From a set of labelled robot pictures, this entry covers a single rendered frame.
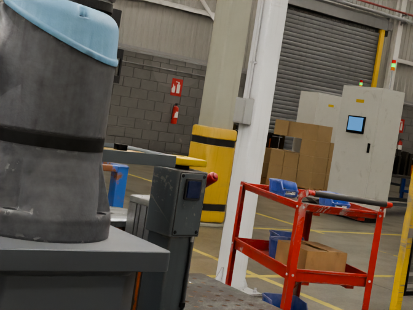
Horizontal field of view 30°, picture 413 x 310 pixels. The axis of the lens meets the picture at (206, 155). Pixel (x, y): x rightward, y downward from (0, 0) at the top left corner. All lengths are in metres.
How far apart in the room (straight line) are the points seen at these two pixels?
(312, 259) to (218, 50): 5.30
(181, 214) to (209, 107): 7.41
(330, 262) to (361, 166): 7.98
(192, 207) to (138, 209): 0.22
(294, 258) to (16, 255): 2.95
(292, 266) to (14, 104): 2.93
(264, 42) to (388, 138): 6.53
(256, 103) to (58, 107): 4.74
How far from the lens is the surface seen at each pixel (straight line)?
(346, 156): 11.91
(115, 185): 3.56
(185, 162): 1.28
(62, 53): 0.73
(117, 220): 1.56
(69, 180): 0.74
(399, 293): 5.83
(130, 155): 1.15
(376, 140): 11.61
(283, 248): 3.82
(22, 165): 0.74
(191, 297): 2.30
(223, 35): 8.69
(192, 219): 1.31
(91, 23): 0.74
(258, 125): 5.47
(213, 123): 8.61
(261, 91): 5.46
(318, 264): 3.71
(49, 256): 0.70
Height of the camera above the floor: 1.24
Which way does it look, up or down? 3 degrees down
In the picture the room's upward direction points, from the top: 9 degrees clockwise
